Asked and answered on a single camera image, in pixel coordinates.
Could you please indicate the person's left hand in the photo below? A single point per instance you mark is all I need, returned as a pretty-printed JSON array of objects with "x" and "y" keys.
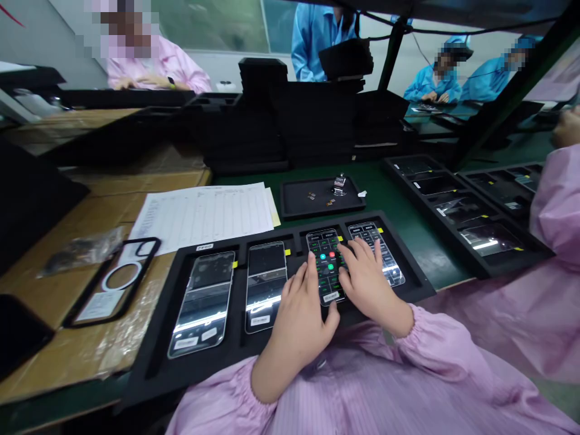
[{"x": 299, "y": 326}]

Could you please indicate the person's right hand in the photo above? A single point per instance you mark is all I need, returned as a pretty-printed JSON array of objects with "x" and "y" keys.
[{"x": 367, "y": 285}]

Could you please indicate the person's left index finger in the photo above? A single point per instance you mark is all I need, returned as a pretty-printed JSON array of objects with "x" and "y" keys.
[{"x": 306, "y": 278}]

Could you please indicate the person's right ring finger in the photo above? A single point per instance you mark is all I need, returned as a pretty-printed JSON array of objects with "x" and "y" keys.
[{"x": 379, "y": 254}]

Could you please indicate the person's left thumb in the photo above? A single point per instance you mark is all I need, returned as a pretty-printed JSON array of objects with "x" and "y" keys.
[{"x": 330, "y": 315}]

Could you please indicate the person's right index finger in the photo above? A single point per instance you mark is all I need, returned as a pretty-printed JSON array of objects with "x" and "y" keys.
[{"x": 358, "y": 250}]

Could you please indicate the person's right middle finger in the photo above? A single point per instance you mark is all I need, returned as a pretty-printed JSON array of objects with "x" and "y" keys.
[{"x": 369, "y": 252}]

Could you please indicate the person's right little finger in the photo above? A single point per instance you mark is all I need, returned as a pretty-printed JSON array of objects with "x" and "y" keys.
[{"x": 386, "y": 272}]

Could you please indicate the person's left fingers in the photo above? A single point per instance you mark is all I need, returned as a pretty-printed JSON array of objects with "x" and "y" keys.
[{"x": 290, "y": 292}]

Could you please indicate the person's right thumb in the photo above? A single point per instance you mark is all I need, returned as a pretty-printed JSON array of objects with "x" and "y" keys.
[{"x": 345, "y": 263}]

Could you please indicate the smartphone with lit test screen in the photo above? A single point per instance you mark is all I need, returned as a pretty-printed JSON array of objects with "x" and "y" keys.
[{"x": 324, "y": 258}]

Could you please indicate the smartphone with grey grid screen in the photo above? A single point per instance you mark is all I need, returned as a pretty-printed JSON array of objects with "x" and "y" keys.
[{"x": 392, "y": 267}]

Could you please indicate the small metal cube fixture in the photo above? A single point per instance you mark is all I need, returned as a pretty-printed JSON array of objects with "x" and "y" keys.
[{"x": 340, "y": 183}]

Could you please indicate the small shallow black tray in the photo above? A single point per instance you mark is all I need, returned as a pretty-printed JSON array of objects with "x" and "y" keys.
[{"x": 299, "y": 206}]

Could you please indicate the large dark-screen smartphone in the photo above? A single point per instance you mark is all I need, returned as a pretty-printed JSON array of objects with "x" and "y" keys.
[{"x": 204, "y": 299}]

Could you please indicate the long black tray of phones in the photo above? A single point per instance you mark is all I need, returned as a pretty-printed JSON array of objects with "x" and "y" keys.
[{"x": 462, "y": 213}]

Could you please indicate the white printed paper sheets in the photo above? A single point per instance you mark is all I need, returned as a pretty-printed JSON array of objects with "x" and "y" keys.
[{"x": 204, "y": 213}]

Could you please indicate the black tray with dark devices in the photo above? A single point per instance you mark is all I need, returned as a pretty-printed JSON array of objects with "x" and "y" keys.
[{"x": 503, "y": 186}]

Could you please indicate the black foam four-slot tray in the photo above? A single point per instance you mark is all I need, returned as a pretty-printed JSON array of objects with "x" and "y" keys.
[{"x": 154, "y": 344}]

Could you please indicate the stacks of black foam trays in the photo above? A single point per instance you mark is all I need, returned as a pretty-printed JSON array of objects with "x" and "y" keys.
[{"x": 281, "y": 122}]

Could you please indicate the clear phone case black rim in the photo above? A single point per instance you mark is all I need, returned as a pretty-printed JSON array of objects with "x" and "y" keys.
[{"x": 113, "y": 281}]

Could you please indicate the brown cardboard sheet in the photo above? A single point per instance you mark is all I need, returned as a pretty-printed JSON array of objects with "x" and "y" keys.
[{"x": 113, "y": 190}]

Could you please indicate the plastic bag of dark parts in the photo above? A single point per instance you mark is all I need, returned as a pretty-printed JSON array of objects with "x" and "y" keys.
[{"x": 81, "y": 253}]

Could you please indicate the black glossy flat device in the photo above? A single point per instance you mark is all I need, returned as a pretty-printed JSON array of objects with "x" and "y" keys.
[{"x": 20, "y": 335}]

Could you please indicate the large black flat panel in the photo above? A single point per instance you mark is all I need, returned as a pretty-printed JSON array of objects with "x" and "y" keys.
[{"x": 31, "y": 199}]

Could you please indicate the dark green metal frame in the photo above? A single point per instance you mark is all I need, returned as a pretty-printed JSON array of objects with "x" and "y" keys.
[{"x": 498, "y": 90}]

